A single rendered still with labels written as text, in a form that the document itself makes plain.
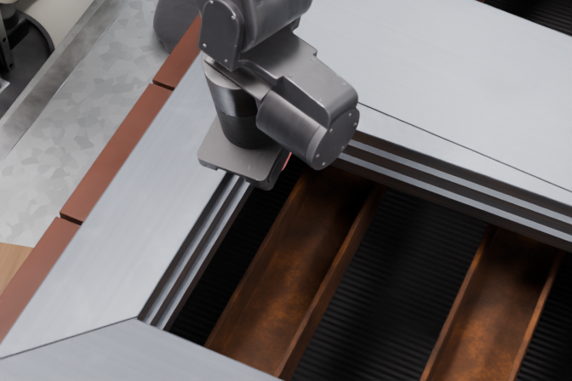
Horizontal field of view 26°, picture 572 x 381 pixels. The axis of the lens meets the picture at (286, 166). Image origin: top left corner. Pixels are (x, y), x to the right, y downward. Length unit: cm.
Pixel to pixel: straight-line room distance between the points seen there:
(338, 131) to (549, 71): 35
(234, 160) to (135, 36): 49
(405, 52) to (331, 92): 32
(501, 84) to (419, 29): 10
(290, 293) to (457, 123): 25
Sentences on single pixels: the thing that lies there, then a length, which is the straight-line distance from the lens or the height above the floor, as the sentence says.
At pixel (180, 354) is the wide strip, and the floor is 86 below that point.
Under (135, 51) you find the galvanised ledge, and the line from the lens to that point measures 148.
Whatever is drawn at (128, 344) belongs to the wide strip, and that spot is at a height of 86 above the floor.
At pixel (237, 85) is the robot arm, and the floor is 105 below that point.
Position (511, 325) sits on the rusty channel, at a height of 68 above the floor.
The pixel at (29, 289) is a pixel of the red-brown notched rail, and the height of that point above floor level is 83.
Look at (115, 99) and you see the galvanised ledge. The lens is 144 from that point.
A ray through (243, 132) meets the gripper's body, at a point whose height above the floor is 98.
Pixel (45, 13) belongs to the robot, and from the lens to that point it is 212.
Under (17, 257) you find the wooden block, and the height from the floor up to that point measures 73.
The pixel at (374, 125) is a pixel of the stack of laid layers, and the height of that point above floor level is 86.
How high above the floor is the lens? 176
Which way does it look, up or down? 53 degrees down
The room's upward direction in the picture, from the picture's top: straight up
